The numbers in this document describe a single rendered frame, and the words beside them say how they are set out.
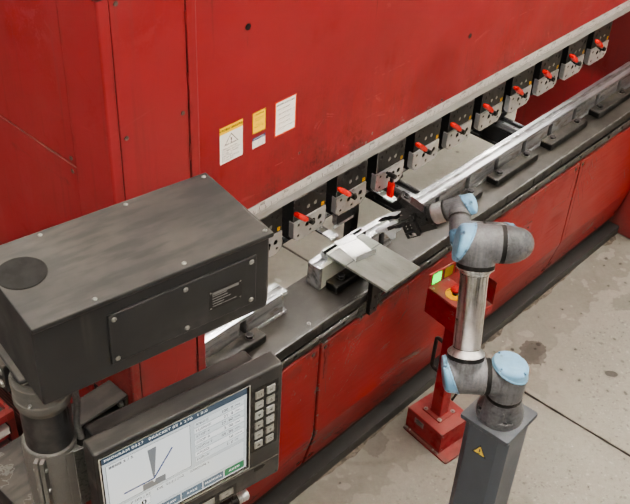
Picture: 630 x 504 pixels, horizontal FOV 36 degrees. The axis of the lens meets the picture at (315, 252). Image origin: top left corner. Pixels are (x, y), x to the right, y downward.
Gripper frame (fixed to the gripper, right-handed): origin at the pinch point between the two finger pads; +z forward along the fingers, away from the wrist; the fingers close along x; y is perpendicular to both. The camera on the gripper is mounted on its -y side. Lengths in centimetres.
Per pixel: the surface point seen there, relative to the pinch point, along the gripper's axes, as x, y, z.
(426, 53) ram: 14, -49, -37
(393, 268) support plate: -20.0, 6.8, -6.3
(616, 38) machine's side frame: 183, 42, -73
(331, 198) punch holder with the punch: -19.7, -25.5, 1.7
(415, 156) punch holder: 14.5, -13.9, -17.8
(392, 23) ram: -3, -68, -37
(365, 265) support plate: -21.2, 2.1, 1.9
